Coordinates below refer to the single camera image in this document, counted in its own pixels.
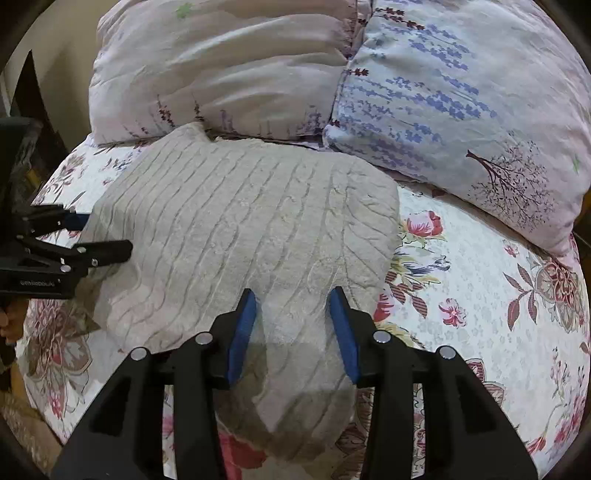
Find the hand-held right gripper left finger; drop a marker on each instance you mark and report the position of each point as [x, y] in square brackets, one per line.
[241, 341]

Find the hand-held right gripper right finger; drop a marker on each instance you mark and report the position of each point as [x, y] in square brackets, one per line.
[345, 341]

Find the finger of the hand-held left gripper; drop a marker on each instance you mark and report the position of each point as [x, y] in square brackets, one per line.
[76, 220]
[106, 253]

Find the person's left hand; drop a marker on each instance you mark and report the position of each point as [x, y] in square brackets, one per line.
[7, 321]

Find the dark furniture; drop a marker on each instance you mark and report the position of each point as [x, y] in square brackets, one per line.
[39, 120]

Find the floral quilted bedspread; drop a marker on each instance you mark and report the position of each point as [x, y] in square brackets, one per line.
[471, 300]

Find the pink and blue floral pillow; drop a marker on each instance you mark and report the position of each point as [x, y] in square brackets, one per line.
[443, 101]
[217, 69]

